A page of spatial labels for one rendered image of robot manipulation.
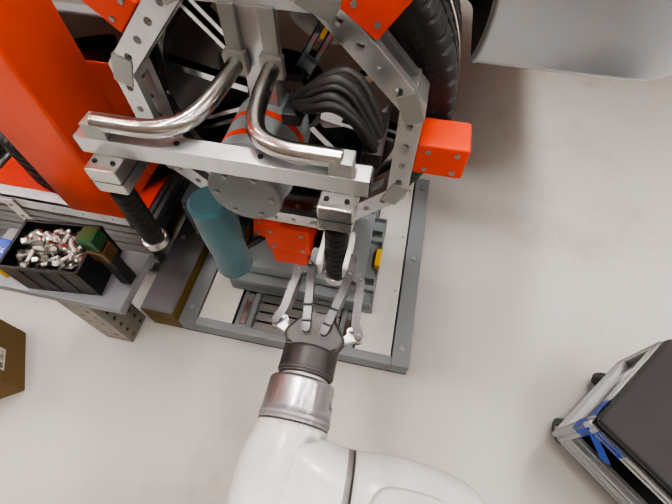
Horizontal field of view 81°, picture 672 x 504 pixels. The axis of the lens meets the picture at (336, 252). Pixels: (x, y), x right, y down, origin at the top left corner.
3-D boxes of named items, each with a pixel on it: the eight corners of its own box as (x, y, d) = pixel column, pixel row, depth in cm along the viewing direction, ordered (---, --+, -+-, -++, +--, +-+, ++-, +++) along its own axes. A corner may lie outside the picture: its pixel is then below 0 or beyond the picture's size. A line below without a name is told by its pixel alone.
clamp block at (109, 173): (156, 154, 64) (142, 128, 60) (129, 197, 59) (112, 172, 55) (127, 150, 65) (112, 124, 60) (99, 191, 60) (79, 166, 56)
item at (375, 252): (385, 232, 156) (388, 217, 147) (370, 315, 137) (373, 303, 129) (263, 211, 161) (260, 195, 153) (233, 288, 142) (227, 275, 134)
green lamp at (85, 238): (108, 238, 89) (99, 228, 86) (99, 253, 87) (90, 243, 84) (92, 235, 90) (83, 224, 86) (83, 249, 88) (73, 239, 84)
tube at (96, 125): (252, 72, 63) (238, 1, 54) (206, 157, 53) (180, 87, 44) (150, 58, 65) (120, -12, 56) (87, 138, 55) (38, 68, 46)
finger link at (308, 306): (313, 341, 57) (303, 341, 57) (316, 273, 63) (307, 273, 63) (311, 331, 54) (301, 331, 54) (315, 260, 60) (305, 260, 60)
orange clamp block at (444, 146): (415, 144, 77) (462, 151, 76) (411, 173, 73) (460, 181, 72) (422, 115, 72) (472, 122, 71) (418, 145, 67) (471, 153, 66)
